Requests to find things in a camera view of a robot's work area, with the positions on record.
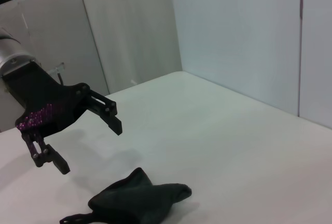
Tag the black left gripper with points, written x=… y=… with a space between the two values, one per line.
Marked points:
x=44 y=97

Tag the dark blue rag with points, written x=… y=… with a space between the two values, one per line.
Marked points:
x=135 y=198

